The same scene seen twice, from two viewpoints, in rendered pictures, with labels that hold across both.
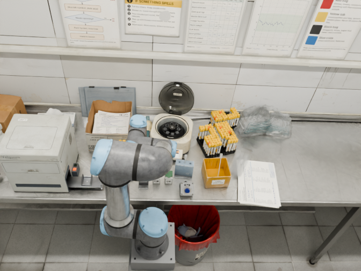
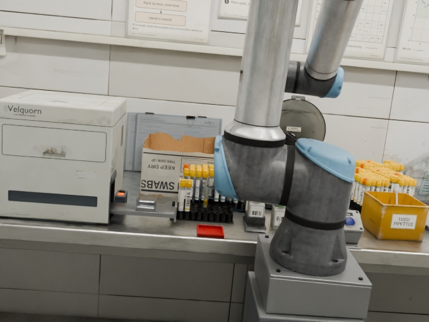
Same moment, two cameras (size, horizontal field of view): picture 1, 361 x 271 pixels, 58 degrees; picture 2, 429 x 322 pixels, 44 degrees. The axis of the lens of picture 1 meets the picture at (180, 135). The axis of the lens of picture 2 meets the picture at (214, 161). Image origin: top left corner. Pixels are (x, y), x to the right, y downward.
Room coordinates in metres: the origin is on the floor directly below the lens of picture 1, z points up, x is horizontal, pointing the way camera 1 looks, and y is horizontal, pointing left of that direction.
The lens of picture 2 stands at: (-0.32, 0.23, 1.35)
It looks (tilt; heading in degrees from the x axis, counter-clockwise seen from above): 12 degrees down; 3
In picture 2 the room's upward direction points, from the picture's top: 5 degrees clockwise
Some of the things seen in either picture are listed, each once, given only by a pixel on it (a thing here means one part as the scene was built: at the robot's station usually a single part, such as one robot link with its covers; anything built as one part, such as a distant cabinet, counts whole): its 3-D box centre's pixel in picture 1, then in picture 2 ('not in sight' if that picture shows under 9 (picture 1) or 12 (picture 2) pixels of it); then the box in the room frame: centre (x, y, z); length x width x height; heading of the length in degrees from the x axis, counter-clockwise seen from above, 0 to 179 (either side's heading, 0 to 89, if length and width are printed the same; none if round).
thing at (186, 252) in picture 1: (189, 233); not in sight; (1.12, -0.14, 0.22); 0.38 x 0.37 x 0.44; 96
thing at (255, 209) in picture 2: not in sight; (255, 210); (1.04, 0.17, 0.92); 0.05 x 0.04 x 0.06; 7
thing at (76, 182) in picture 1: (82, 180); (137, 205); (0.98, 0.48, 0.92); 0.21 x 0.07 x 0.05; 96
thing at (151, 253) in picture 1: (152, 238); (311, 234); (0.66, 0.08, 1.00); 0.15 x 0.15 x 0.10
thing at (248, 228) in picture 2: (143, 180); (254, 220); (1.04, 0.17, 0.89); 0.09 x 0.05 x 0.04; 7
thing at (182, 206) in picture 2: not in sight; (203, 197); (1.08, 0.32, 0.93); 0.17 x 0.09 x 0.11; 96
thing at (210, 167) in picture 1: (215, 172); (392, 215); (1.12, -0.21, 0.93); 0.13 x 0.13 x 0.10; 11
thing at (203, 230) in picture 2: not in sight; (210, 230); (0.96, 0.29, 0.88); 0.07 x 0.07 x 0.01; 6
